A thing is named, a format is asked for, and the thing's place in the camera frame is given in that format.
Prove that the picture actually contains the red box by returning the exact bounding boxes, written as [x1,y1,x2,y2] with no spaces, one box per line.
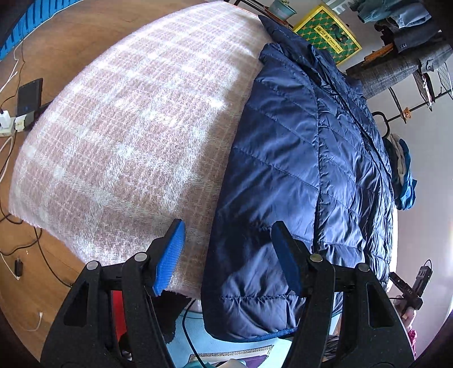
[109,290,129,341]

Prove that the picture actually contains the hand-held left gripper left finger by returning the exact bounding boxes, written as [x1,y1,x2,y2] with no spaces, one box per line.
[40,219,187,368]

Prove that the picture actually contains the light blue mat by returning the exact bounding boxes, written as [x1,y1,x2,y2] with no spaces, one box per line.
[166,300,295,360]

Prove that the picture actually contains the blue denim jacket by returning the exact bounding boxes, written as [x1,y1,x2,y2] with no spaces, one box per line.
[375,3,433,29]

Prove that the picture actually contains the teal jacket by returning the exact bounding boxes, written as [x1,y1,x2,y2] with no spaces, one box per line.
[354,0,393,22]

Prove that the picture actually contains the black metal clothes rack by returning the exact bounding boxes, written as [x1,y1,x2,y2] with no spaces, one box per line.
[226,0,453,139]

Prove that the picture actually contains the green yellow patterned box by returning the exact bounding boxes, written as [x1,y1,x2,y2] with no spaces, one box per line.
[293,4,362,66]

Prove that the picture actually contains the pile of folded clothes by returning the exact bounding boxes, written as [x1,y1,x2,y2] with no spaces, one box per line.
[384,134,418,211]

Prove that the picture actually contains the black jacket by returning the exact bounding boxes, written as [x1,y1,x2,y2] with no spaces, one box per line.
[379,21,447,54]

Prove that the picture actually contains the folded clothes on rack shelf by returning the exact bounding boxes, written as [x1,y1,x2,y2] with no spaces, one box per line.
[418,71,437,104]

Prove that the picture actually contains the pink white plaid blanket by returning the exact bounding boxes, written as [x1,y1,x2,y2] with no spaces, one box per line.
[9,2,264,299]

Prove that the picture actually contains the grey striped wall hanging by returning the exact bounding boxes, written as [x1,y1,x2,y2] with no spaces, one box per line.
[320,0,358,15]

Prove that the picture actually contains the blue ribbed panel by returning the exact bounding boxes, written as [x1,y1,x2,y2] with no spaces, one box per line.
[0,0,83,61]

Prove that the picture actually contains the small potted plant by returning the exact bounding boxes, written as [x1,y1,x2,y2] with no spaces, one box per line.
[267,0,297,20]

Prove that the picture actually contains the orange patterned scarf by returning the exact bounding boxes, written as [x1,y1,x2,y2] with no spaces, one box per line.
[364,44,394,63]

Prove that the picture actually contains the white cable with plug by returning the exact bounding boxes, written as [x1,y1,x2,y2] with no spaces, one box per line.
[22,311,44,332]

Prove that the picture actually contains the black tablet device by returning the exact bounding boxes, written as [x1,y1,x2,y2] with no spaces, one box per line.
[17,78,44,118]

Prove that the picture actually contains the grey plaid long coat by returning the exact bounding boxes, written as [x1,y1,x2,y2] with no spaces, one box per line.
[357,44,453,100]

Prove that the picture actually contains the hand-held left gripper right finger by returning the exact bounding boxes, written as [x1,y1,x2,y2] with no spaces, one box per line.
[271,220,414,368]

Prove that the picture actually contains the navy puffer jacket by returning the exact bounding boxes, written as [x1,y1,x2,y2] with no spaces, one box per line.
[200,14,395,342]

